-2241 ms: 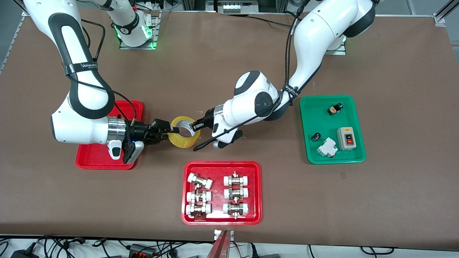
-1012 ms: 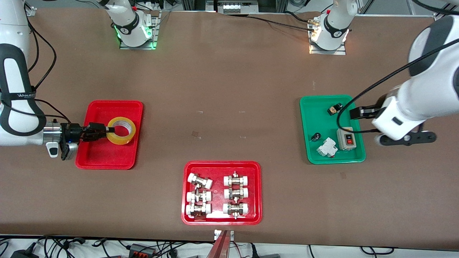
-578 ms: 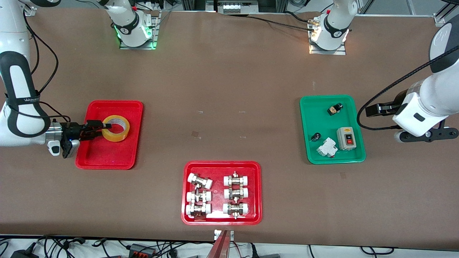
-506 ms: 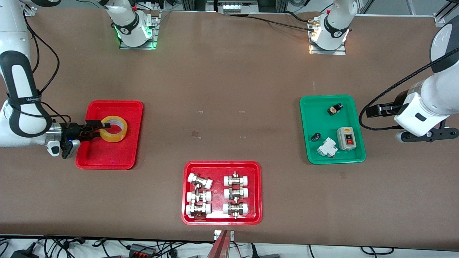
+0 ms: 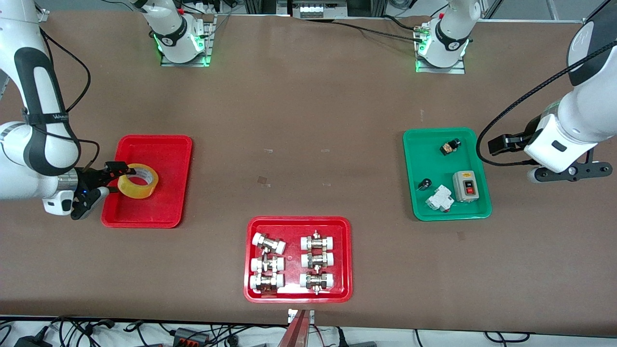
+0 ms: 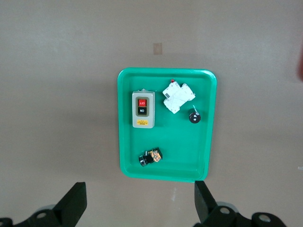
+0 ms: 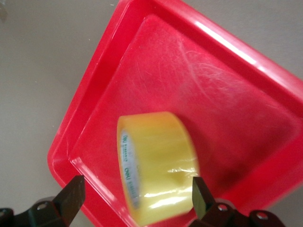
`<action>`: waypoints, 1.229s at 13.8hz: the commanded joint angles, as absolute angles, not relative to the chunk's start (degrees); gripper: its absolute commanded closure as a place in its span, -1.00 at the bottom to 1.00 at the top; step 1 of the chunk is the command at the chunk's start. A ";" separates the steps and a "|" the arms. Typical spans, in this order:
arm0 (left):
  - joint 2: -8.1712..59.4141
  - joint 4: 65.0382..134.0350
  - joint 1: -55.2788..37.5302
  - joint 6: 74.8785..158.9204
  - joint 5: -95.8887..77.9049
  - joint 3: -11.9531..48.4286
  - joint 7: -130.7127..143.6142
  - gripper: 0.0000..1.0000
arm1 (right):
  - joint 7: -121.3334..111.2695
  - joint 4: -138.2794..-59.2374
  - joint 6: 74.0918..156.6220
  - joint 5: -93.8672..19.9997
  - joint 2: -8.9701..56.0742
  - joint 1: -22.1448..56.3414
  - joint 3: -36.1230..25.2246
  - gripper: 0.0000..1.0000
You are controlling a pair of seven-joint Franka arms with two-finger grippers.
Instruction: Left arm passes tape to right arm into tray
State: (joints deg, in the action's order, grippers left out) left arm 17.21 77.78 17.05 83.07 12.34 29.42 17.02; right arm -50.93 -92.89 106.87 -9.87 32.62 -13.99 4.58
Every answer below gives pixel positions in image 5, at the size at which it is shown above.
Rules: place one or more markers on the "red tray with fittings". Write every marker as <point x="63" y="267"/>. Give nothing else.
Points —
<point x="294" y="226"/>

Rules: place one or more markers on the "red aluminium profile bar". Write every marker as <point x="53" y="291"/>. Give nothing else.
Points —
<point x="295" y="330"/>

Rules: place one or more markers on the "white power strip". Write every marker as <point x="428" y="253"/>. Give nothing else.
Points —
<point x="313" y="9"/>

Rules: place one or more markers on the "green plastic tray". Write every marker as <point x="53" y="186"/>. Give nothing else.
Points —
<point x="436" y="212"/>

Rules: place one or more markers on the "small black round knob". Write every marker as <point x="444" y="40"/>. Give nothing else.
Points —
<point x="424" y="183"/>

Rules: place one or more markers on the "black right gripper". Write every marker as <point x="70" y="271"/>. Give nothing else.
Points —
<point x="88" y="180"/>

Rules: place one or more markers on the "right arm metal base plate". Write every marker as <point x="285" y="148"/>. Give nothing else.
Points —
<point x="208" y="41"/>

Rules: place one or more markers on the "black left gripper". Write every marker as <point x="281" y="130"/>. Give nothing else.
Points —
<point x="523" y="137"/>

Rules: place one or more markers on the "white circuit breaker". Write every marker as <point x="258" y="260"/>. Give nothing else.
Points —
<point x="440" y="198"/>

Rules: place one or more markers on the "black power adapter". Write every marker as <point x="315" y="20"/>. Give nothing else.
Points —
<point x="31" y="341"/>

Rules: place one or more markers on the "white metal pipe fitting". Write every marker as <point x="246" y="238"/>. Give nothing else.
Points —
<point x="317" y="260"/>
<point x="268" y="243"/>
<point x="317" y="242"/>
<point x="266" y="264"/>
<point x="316" y="281"/>
<point x="266" y="282"/>

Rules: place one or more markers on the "grey push button switch box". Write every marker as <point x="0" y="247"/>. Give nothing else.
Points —
<point x="466" y="187"/>

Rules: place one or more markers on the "aluminium corner bracket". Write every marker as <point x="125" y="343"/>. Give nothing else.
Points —
<point x="42" y="14"/>

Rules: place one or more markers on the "black box with orange clips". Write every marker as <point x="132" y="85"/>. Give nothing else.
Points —
<point x="190" y="336"/>

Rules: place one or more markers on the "yellow clear tape roll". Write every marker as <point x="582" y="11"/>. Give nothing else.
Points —
<point x="140" y="192"/>

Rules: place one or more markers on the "black brass small component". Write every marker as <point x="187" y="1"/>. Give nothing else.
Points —
<point x="450" y="146"/>

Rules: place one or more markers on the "empty red plastic tray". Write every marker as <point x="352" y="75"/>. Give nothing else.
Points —
<point x="159" y="154"/>

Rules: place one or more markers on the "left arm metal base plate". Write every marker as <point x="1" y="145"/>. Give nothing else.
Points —
<point x="455" y="69"/>

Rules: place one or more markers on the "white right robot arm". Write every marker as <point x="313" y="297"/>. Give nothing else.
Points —
<point x="33" y="96"/>

